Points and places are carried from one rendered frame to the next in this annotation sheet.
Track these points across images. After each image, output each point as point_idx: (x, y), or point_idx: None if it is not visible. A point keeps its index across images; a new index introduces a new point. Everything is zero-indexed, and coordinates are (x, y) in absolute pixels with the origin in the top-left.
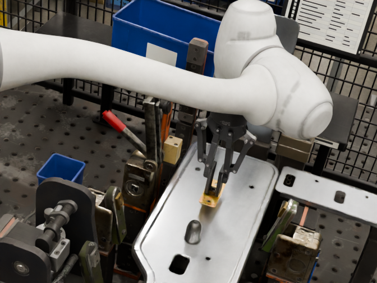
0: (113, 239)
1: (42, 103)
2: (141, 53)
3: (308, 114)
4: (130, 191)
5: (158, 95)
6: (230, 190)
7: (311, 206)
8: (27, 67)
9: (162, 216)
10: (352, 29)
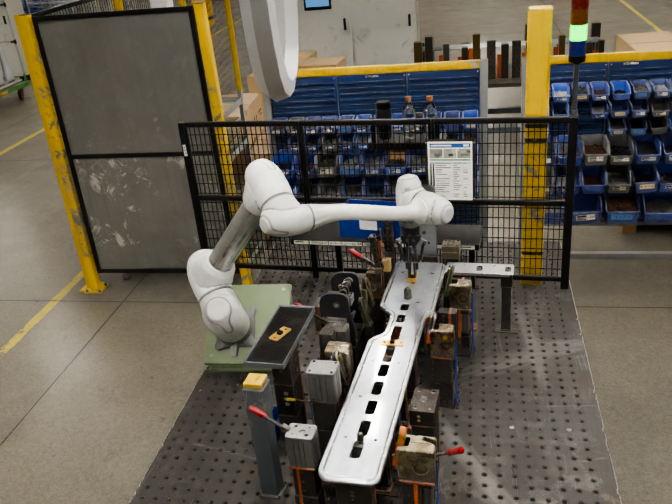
0: (369, 305)
1: (301, 280)
2: (357, 227)
3: (442, 211)
4: (371, 288)
5: (377, 218)
6: (421, 276)
7: (465, 275)
8: (323, 216)
9: (390, 292)
10: (466, 187)
